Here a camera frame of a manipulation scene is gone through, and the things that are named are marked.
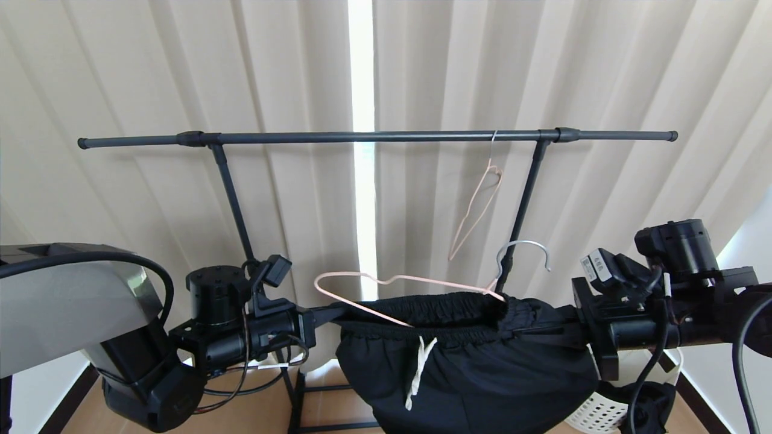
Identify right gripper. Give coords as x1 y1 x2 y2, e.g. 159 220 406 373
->
572 277 682 382

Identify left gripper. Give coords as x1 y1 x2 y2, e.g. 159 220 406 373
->
205 303 317 371

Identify pink clothes hanger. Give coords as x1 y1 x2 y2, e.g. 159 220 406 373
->
314 240 551 329
448 130 502 261

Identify black shorts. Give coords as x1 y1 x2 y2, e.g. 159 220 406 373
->
335 291 601 434

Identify white laundry basket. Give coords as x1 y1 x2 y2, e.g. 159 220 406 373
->
564 347 683 434

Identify black clothes rack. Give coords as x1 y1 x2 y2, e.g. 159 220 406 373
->
78 128 678 434

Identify black garment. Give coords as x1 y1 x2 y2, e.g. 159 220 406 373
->
597 381 676 434

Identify beige curtain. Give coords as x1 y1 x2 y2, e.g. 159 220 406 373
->
0 0 365 374
374 0 772 356

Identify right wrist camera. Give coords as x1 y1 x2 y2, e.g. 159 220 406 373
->
580 247 664 302

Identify black cable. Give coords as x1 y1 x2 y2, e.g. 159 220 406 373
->
193 335 309 415
624 289 772 434
0 250 176 329

